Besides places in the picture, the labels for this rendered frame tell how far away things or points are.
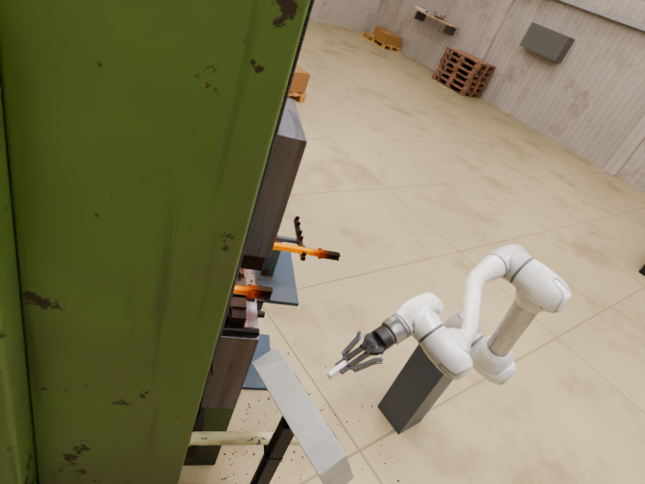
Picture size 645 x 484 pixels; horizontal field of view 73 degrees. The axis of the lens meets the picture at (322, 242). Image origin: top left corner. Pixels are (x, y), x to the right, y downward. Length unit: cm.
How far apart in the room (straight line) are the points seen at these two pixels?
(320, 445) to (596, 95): 1108
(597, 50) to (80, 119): 1150
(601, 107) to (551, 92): 117
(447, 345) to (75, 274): 105
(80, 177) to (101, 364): 55
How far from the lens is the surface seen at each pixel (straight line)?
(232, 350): 169
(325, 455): 115
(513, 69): 1269
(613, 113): 1160
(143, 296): 109
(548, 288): 184
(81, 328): 120
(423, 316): 148
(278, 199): 124
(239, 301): 165
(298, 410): 119
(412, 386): 260
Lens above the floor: 214
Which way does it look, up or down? 33 degrees down
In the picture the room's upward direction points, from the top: 22 degrees clockwise
